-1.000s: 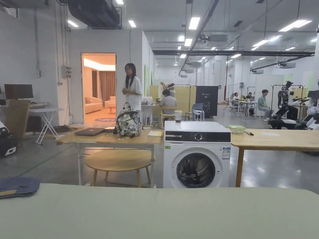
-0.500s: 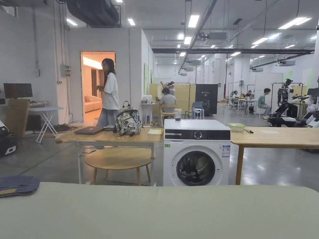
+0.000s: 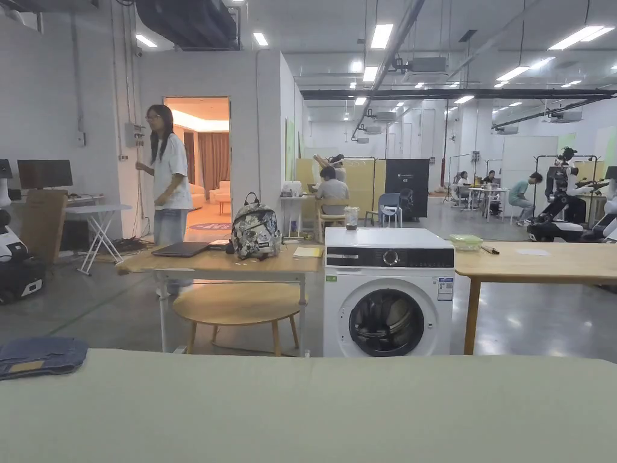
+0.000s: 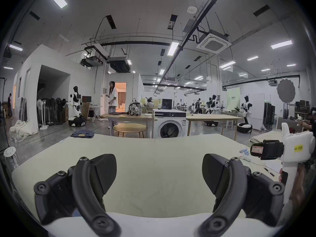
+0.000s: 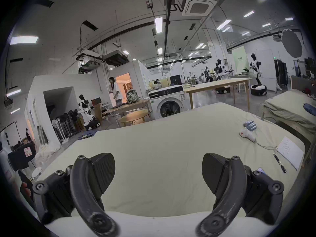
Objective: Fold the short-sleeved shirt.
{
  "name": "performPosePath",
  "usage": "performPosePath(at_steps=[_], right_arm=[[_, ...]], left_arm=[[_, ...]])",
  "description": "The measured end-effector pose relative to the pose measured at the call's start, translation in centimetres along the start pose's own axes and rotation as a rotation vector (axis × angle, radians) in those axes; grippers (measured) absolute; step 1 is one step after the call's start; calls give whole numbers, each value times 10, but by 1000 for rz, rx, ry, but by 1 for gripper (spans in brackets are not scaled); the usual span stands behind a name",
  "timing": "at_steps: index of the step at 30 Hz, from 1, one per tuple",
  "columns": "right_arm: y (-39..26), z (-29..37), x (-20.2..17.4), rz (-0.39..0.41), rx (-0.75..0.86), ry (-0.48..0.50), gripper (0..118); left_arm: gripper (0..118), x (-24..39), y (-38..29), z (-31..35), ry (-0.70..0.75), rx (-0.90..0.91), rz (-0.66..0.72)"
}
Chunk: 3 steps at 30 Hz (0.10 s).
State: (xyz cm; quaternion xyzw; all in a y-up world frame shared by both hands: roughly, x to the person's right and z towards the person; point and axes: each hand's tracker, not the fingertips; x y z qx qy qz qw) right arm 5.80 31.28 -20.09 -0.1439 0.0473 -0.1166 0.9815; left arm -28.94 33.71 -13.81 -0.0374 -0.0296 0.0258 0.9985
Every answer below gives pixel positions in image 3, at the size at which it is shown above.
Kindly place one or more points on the folded dark blue garment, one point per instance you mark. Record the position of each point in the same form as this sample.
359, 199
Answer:
41, 356

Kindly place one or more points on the desk with black monitor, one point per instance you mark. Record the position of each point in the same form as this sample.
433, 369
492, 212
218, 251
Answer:
46, 176

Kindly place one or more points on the white robot with black base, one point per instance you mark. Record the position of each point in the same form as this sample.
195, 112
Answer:
12, 260

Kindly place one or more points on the white front-loading washing machine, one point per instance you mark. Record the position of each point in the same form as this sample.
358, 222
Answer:
388, 308

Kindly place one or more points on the black and white robot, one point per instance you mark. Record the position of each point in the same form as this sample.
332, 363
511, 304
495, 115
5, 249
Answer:
559, 202

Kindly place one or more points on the bed with pale green sheet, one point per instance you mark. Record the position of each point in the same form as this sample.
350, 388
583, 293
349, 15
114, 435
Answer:
308, 410

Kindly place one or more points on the group of people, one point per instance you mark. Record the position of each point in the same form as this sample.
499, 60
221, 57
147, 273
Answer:
477, 185

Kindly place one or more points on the brown cardboard sheet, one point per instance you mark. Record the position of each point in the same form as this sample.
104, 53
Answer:
43, 224

